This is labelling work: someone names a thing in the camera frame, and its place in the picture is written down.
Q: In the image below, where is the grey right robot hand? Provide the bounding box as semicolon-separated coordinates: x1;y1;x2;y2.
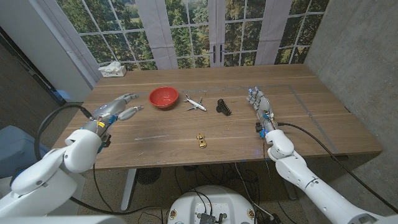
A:
246;86;279;134

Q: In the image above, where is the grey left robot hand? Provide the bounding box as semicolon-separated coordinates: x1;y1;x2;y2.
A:
81;92;145;140

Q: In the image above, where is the clear plastic pipette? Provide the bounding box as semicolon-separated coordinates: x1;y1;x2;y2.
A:
134;134;170;142

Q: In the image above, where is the red bowl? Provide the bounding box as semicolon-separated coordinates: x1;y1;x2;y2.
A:
148;86;180;109

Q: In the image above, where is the white toy airplane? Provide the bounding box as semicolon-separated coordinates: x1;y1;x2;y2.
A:
183;93;207;112

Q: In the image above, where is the yellow toy car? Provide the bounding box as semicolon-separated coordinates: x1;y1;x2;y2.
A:
196;133;208;149

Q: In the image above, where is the white power strip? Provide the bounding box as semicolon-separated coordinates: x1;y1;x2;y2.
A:
101;65;127;78

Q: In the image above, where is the small blue box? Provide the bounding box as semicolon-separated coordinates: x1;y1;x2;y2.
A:
55;89;72;100

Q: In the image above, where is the black round floor fan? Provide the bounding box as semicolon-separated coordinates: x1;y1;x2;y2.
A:
136;167;162;185

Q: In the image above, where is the white table leg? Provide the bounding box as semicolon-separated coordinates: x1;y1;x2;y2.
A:
120;168;137;212

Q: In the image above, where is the white floor platform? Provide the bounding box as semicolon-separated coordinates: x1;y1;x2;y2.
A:
73;172;86;216

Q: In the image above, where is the grey table leg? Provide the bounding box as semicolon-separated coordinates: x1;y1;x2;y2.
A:
283;179;298;200

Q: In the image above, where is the blue-grey bin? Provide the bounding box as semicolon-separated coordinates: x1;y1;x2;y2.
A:
0;125;50;179

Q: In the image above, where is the window forest print backdrop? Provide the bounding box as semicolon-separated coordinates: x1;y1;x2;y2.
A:
27;0;330;103

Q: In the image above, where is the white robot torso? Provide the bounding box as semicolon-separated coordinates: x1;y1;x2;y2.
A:
167;185;257;224

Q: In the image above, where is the white robot body edge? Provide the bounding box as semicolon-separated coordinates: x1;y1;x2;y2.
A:
0;215;127;224

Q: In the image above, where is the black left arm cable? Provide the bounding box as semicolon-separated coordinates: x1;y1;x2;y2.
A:
34;104;164;218

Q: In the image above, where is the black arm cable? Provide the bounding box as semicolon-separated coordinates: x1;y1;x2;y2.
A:
276;121;398;214
34;104;164;218

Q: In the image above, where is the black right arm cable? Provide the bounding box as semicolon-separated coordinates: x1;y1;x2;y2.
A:
276;121;398;214

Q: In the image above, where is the black floor cable tangle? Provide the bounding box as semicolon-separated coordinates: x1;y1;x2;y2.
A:
174;161;261;203

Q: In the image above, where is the black backdrop frame bar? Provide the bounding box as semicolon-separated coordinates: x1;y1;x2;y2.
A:
0;27;67;105

